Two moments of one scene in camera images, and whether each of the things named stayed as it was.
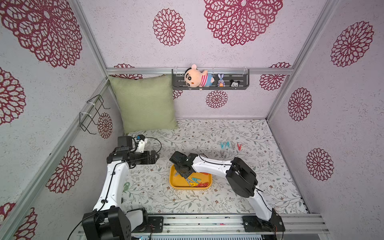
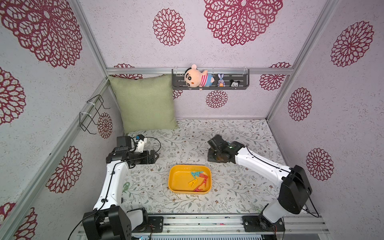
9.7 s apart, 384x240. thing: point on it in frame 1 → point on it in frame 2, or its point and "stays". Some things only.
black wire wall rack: (87, 117) stays
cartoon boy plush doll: (193, 77) stays
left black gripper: (146, 159) stays
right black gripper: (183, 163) → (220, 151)
